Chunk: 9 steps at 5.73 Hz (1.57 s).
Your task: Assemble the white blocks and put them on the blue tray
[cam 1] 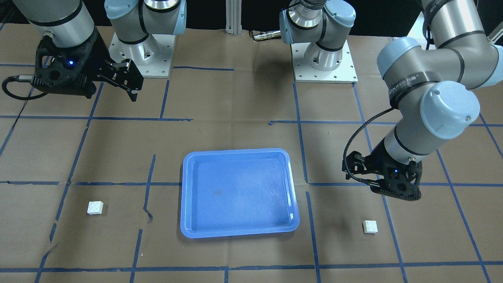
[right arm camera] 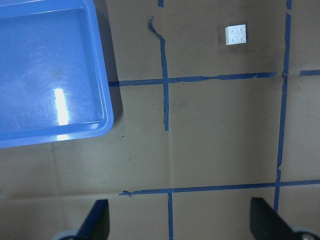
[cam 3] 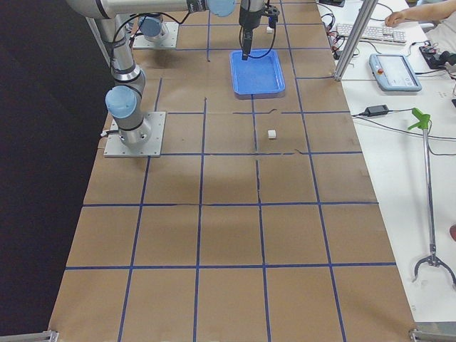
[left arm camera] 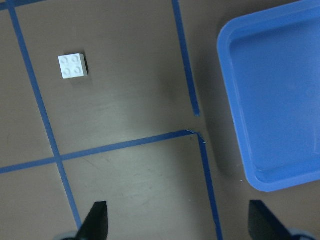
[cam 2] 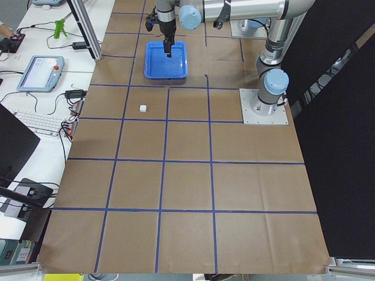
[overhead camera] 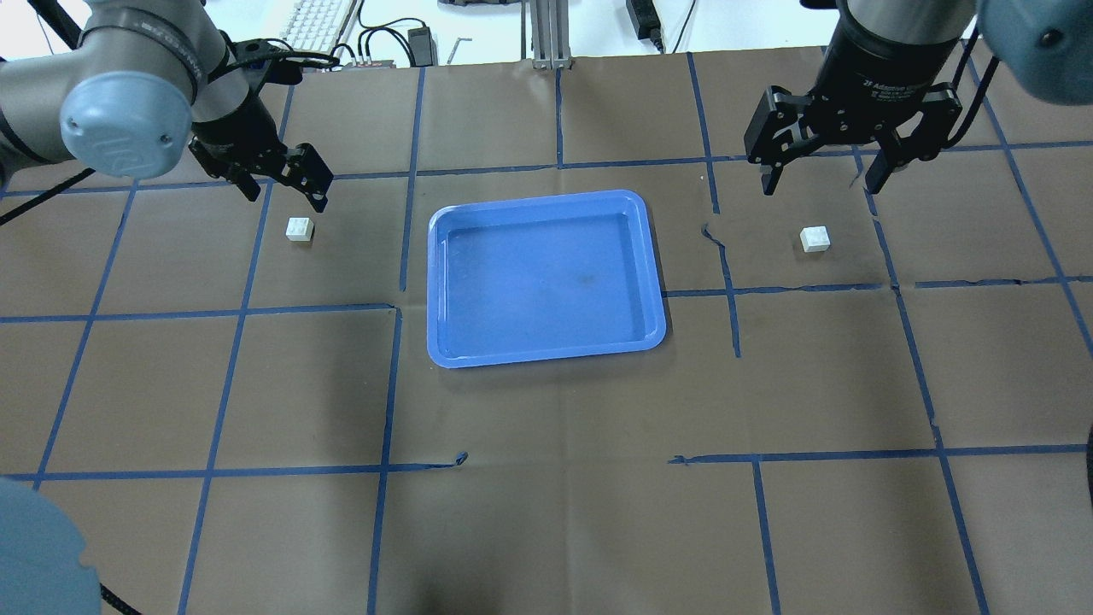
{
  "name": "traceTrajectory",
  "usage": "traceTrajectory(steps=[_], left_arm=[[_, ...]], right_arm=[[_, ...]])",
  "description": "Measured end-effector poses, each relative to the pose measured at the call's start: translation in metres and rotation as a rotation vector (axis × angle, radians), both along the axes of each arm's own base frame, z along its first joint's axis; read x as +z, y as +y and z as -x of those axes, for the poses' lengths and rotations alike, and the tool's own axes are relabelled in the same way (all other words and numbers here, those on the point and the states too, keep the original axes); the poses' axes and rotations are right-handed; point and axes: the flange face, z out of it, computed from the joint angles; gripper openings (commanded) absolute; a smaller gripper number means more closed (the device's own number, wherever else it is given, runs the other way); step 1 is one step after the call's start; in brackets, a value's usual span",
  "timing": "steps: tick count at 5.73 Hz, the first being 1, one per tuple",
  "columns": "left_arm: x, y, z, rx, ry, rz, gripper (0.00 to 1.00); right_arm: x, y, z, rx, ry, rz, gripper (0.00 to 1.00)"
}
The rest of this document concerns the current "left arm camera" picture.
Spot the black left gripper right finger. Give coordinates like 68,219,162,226
248,200,292,240

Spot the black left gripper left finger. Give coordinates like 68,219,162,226
76,201,109,240

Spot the white block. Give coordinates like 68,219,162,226
58,53,88,80

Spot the blue plastic tray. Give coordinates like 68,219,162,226
217,0,320,192

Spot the brown paper table cover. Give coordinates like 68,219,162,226
0,0,320,240

